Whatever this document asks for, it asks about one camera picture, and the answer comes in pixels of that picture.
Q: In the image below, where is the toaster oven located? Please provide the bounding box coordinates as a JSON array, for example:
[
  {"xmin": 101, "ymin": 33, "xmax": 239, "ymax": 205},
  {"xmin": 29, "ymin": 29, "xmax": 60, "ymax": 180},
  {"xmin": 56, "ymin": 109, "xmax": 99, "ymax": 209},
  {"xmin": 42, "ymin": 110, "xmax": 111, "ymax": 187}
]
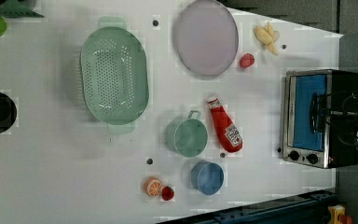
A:
[{"xmin": 282, "ymin": 69, "xmax": 358, "ymax": 169}]

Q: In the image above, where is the red ketchup bottle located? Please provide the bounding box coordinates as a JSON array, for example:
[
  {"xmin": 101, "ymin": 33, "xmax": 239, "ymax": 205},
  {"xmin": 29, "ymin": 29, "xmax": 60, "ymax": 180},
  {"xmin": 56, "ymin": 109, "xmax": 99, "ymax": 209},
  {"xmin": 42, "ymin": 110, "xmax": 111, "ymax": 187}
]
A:
[{"xmin": 207, "ymin": 95, "xmax": 243, "ymax": 153}]

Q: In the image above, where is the blue cup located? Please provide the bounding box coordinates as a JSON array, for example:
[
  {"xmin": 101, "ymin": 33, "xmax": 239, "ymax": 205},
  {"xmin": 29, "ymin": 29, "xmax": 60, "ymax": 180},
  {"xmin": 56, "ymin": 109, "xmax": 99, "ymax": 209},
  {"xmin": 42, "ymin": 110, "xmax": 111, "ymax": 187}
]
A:
[{"xmin": 190, "ymin": 161, "xmax": 225, "ymax": 195}]

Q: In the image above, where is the green perforated colander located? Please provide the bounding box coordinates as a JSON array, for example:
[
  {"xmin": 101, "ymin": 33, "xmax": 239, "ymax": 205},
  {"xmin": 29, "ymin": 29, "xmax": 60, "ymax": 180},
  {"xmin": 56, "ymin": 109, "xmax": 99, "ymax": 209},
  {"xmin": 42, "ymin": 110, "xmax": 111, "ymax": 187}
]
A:
[{"xmin": 80, "ymin": 17, "xmax": 149, "ymax": 134}]

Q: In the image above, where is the orange slice toy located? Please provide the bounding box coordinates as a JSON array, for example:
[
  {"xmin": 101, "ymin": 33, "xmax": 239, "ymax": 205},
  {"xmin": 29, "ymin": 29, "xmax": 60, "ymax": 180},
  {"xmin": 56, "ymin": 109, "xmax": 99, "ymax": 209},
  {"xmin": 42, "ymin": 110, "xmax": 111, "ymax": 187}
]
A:
[{"xmin": 145, "ymin": 177, "xmax": 162, "ymax": 197}]

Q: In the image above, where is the round grey plate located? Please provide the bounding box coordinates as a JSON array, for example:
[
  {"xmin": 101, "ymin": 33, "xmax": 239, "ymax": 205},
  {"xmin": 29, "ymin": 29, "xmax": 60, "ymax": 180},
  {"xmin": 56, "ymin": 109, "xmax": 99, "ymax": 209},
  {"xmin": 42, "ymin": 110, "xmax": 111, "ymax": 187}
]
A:
[{"xmin": 174, "ymin": 0, "xmax": 239, "ymax": 76}]

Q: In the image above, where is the small dark red strawberry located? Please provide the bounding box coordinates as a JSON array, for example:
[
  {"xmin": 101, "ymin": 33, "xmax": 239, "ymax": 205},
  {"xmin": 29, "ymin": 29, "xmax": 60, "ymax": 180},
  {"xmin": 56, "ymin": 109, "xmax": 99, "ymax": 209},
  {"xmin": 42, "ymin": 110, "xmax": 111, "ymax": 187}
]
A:
[{"xmin": 161, "ymin": 186, "xmax": 174, "ymax": 201}]

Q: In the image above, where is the red toy strawberry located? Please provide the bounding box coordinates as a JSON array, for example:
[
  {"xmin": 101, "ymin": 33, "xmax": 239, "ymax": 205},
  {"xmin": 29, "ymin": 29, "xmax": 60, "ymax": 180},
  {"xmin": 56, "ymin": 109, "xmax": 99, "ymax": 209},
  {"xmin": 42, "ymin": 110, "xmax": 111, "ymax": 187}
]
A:
[{"xmin": 240, "ymin": 53, "xmax": 255, "ymax": 68}]

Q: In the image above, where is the peeled banana toy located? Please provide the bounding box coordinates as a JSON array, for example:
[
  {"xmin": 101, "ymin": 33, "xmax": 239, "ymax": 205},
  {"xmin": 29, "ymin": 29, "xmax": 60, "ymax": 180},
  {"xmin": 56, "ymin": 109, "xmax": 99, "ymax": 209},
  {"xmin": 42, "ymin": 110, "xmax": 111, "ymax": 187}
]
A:
[{"xmin": 254, "ymin": 22, "xmax": 280, "ymax": 56}]

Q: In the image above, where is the yellow red clamp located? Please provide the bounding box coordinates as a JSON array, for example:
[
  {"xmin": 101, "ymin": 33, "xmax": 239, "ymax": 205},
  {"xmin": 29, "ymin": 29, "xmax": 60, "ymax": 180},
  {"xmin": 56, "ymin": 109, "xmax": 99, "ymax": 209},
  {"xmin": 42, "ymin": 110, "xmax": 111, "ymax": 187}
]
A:
[{"xmin": 327, "ymin": 204, "xmax": 353, "ymax": 224}]

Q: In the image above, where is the green triangular object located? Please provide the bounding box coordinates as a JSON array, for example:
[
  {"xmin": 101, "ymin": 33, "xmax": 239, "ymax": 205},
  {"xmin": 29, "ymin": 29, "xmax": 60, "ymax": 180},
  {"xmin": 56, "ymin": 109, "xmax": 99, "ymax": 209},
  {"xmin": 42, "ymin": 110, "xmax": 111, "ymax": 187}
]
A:
[{"xmin": 0, "ymin": 0, "xmax": 43, "ymax": 18}]

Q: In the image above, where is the green cup with handle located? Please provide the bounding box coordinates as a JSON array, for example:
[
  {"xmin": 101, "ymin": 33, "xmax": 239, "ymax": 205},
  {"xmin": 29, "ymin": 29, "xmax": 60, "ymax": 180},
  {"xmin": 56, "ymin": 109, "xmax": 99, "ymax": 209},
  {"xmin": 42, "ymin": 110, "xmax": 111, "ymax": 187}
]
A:
[{"xmin": 165, "ymin": 110, "xmax": 208, "ymax": 158}]

